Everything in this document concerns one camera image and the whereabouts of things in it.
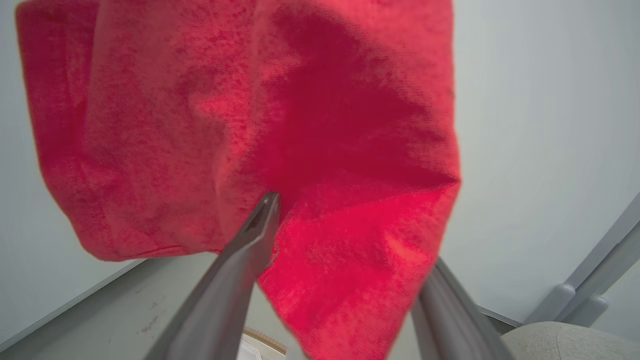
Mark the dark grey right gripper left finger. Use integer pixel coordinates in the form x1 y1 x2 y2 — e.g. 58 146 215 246
144 192 282 360

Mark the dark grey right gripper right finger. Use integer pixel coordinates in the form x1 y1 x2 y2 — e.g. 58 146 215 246
410 257 517 360

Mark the red fleece garment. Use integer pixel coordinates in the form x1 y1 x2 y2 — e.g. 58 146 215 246
15 0 462 360

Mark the white basket liner cloth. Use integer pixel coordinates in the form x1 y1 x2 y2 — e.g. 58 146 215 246
236 337 264 360

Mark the white basket with brown rim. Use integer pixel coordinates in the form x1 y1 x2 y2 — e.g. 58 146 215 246
242 327 289 360

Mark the grey fabric sofa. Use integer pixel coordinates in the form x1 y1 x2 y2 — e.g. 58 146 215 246
500 321 640 360

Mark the grey partition bottom rail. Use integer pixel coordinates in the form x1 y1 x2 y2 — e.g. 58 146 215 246
476 305 524 329

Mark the grey double partition post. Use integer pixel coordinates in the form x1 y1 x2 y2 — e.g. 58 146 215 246
524 192 640 328

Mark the thin grey side panel rail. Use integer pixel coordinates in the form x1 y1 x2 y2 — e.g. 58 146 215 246
0 259 147 353

